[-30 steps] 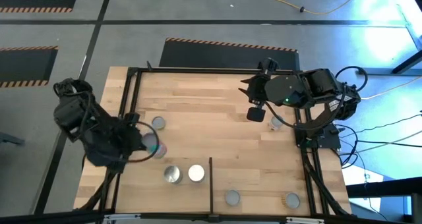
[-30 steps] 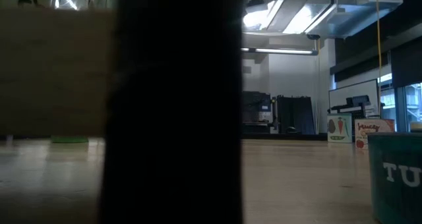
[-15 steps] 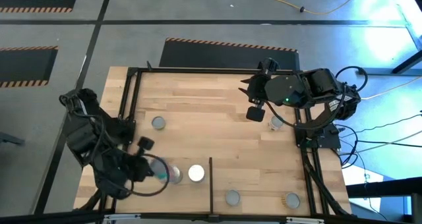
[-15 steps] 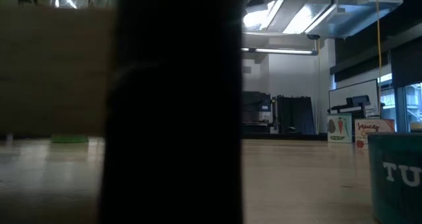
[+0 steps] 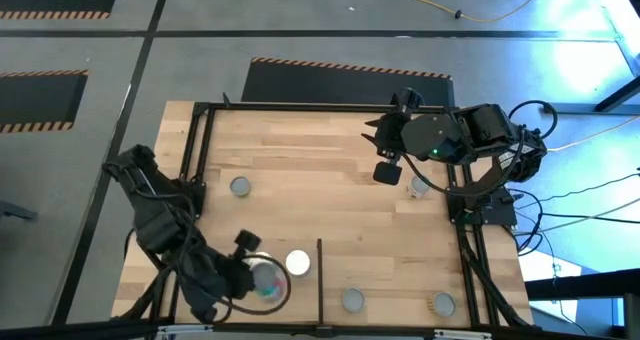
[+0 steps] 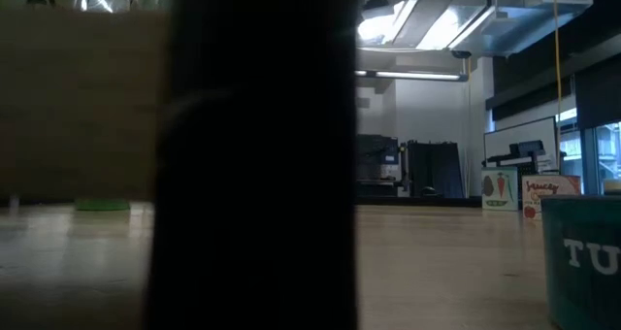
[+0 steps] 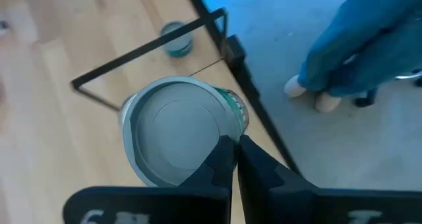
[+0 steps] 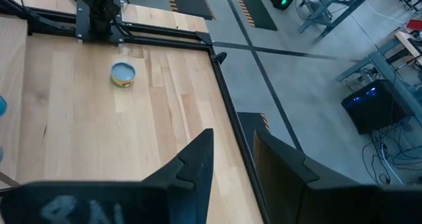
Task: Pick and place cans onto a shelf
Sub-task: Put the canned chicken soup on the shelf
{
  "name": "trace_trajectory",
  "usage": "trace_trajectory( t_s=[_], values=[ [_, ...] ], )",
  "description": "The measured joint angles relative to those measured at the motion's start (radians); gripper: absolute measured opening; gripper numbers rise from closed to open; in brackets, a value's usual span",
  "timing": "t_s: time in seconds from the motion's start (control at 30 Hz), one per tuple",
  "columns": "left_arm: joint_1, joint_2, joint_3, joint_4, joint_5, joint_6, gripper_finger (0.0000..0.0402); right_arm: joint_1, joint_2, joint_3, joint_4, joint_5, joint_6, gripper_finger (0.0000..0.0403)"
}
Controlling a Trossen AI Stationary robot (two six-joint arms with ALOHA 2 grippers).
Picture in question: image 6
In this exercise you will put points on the white vegetable picture can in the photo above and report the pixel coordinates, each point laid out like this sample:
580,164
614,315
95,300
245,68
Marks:
500,189

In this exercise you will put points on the red and white Juicy can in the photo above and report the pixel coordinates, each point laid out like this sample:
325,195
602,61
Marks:
550,199

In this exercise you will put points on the teal tuna can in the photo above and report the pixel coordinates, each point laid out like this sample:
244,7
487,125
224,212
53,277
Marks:
582,281

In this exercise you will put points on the black machine cabinet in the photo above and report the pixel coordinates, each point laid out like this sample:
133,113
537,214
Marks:
373,165

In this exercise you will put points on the black curtain panel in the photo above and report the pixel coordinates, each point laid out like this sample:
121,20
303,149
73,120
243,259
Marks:
436,170

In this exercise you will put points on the fluorescent ceiling light tube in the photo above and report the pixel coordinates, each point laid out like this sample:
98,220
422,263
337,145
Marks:
417,75

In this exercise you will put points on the whiteboard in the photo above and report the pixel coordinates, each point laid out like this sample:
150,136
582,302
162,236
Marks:
519,133

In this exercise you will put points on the black equipment stand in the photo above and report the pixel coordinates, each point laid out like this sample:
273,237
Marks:
526,149

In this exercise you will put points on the yellow bin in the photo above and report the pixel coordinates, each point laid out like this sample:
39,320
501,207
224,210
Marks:
612,187

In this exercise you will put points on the black metal table frame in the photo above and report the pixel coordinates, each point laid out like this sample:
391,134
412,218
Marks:
417,202

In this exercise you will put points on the silver ventilation duct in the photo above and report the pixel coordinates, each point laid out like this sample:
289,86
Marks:
509,29

